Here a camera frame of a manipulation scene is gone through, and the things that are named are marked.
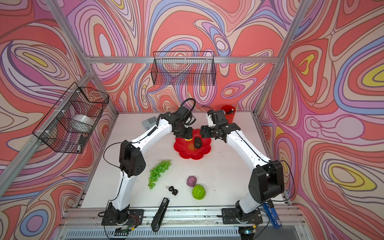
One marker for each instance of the red flower-shaped fruit bowl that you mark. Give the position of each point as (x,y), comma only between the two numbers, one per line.
(187,150)

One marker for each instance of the red cylindrical pen cup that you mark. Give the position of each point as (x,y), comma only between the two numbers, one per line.
(230,118)

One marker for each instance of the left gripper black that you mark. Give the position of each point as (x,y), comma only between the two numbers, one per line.
(188,136)

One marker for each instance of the green fake custard apple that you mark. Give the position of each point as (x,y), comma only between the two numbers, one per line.
(198,192)

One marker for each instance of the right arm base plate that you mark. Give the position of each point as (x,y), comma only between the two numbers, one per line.
(231,216)

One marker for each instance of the dark fake avocado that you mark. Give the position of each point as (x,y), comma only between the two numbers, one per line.
(198,143)

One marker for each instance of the black wire basket back wall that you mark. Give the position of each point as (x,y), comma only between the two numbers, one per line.
(184,68)

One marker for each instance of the white tape roll in basket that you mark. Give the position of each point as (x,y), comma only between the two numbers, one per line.
(81,124)

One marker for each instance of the black wire basket left wall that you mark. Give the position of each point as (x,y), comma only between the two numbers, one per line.
(57,133)

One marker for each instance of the black wire basket wall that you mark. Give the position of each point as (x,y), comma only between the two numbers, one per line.
(57,133)
(184,68)

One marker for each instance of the small black key fob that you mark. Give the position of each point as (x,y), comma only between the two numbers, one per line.
(172,190)

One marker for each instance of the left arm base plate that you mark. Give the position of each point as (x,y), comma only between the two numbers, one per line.
(130,218)

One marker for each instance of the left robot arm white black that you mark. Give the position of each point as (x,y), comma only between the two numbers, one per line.
(132,162)

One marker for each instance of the grey calculator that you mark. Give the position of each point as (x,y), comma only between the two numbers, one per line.
(149,123)

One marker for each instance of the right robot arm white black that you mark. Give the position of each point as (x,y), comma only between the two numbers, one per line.
(267,176)

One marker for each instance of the blue box at rail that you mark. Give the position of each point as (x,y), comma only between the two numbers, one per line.
(269,208)

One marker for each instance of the purple fake fig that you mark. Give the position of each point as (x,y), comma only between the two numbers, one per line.
(191,181)

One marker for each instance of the green fake grape bunch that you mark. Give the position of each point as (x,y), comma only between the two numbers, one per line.
(157,171)

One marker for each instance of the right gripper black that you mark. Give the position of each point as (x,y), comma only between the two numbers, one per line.
(204,132)

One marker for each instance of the black stapler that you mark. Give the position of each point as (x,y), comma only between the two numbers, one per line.
(159,216)

